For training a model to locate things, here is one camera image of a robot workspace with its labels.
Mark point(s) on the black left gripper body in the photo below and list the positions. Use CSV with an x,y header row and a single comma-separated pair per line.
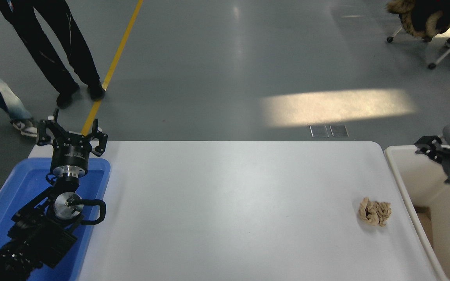
x,y
70,156

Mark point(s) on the metal floor plate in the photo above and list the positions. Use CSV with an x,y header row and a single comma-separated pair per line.
x,y
339,131
319,131

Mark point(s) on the large pale bin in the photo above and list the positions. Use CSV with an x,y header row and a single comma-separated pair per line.
x,y
420,175

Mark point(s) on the blue plastic tray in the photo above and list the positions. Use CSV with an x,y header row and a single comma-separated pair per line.
x,y
22,183

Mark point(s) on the crumpled tan paper ball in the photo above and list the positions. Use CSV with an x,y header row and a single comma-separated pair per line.
x,y
375,212

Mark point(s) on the standing person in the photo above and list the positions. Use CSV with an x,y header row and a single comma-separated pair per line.
x,y
53,47

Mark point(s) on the person on wheeled chair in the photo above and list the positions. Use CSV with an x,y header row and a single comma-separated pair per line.
x,y
426,15

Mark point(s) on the white wheeled chair frame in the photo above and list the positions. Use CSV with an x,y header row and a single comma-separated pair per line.
x,y
443,53

